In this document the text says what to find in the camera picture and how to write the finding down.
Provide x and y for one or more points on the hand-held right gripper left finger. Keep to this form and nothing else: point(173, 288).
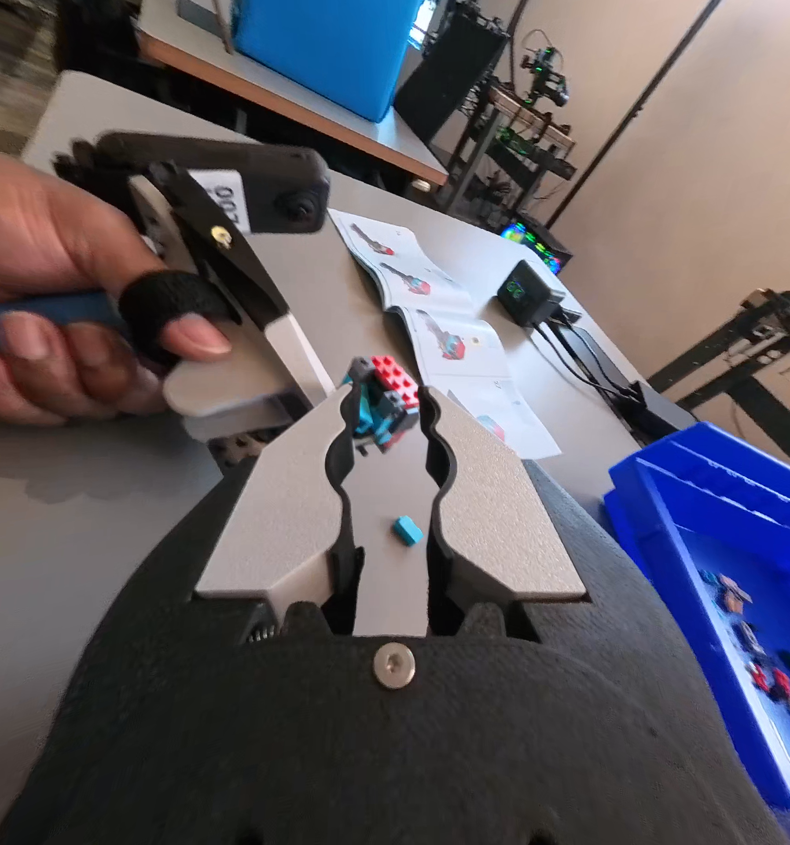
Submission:
point(276, 521)

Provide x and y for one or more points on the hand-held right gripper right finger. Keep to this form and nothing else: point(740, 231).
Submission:
point(507, 521)

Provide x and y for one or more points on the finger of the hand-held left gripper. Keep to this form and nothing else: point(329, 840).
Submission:
point(296, 350)

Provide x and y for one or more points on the small teal toy brick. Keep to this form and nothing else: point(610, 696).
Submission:
point(408, 531)

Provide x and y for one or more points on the toy brick truck model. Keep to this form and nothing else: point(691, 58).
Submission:
point(395, 379)

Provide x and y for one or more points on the grey desk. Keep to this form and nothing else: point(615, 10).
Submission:
point(104, 495)

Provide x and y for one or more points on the person's left hand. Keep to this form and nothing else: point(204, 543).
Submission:
point(38, 231)

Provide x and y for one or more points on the brick instruction booklet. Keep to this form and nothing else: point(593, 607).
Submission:
point(454, 343)

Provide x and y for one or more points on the blue plastic storage bin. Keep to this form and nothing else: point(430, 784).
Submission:
point(665, 528)

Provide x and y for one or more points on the black adapter box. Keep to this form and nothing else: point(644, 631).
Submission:
point(659, 412)

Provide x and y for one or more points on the large blue box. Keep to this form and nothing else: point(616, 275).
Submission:
point(322, 46)

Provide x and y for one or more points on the black flat device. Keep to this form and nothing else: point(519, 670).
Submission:
point(593, 353)

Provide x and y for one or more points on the wood-edged table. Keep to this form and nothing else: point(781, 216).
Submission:
point(368, 142)

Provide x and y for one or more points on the black portable power station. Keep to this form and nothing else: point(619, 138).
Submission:
point(527, 294)

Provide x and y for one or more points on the black computer case with lights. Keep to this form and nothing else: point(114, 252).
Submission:
point(540, 244)

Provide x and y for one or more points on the black cloth covered box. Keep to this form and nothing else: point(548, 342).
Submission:
point(447, 79)

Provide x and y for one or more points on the scattered small toy bricks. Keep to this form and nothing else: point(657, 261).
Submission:
point(764, 683)

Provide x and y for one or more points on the black frame table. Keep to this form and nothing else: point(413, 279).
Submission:
point(758, 396)

